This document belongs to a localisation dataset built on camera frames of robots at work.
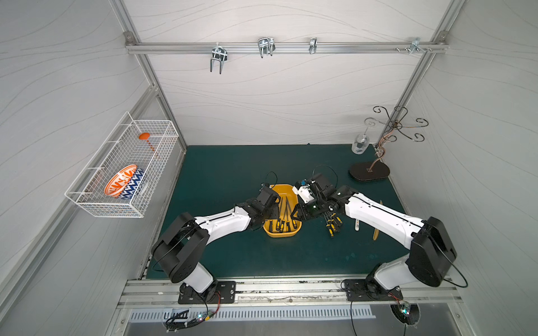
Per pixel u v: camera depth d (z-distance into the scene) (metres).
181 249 0.44
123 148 0.71
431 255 0.42
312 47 0.78
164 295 0.75
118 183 0.64
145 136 0.79
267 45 0.76
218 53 0.78
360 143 0.96
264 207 0.68
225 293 0.73
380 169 1.08
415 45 0.77
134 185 0.58
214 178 1.18
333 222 0.90
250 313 0.70
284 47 0.78
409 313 0.72
